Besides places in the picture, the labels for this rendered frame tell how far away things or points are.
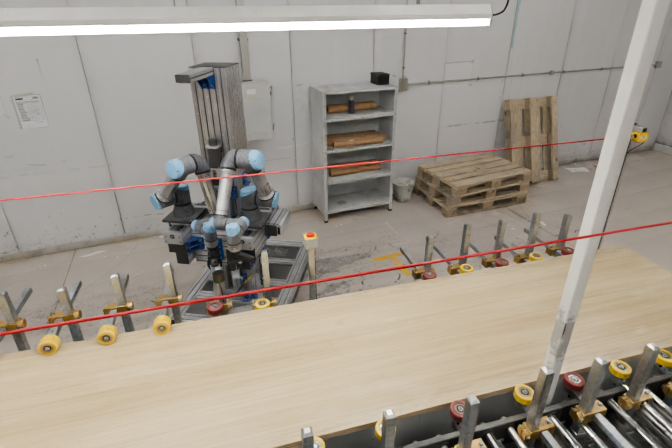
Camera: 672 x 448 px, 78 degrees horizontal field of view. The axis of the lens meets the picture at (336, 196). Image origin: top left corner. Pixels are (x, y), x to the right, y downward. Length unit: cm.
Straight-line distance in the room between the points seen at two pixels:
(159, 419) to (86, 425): 28
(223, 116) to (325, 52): 228
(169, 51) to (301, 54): 135
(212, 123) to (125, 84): 188
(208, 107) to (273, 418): 192
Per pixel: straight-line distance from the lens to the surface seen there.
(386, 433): 163
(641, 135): 315
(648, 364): 219
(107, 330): 235
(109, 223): 517
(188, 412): 197
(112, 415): 208
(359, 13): 167
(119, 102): 473
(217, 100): 290
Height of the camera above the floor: 238
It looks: 25 degrees down
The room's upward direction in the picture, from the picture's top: straight up
